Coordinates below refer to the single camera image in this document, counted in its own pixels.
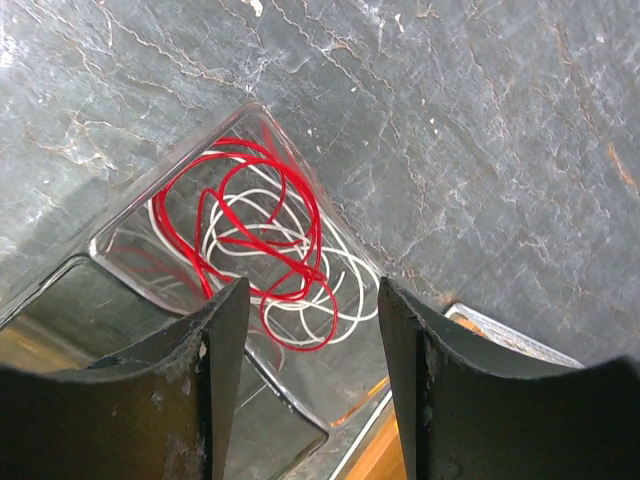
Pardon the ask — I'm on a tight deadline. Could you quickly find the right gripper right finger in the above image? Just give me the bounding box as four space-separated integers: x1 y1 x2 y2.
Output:
378 278 639 479

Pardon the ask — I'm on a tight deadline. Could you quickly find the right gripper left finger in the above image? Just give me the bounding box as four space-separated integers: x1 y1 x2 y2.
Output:
1 278 249 479

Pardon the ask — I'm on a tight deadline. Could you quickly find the red wire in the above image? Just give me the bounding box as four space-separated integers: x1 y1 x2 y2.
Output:
152 137 340 352

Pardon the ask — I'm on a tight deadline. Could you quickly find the white wire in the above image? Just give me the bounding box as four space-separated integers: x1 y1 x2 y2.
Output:
148 149 381 346

